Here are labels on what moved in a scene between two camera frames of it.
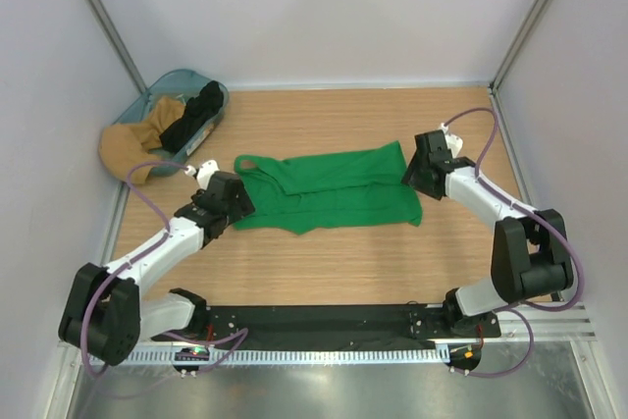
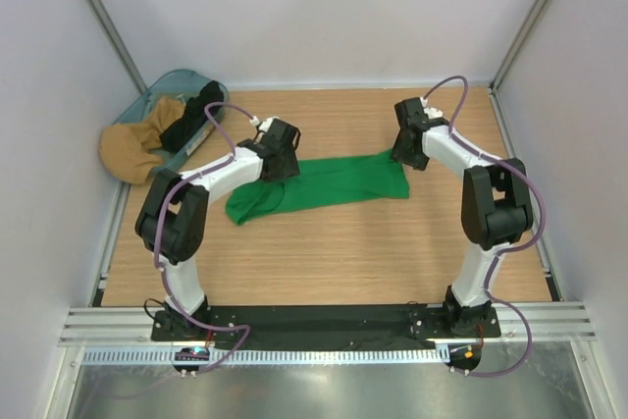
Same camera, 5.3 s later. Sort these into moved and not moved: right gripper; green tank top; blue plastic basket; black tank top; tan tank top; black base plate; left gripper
Moved: left gripper; green tank top; right gripper
Not moved: black tank top; blue plastic basket; tan tank top; black base plate
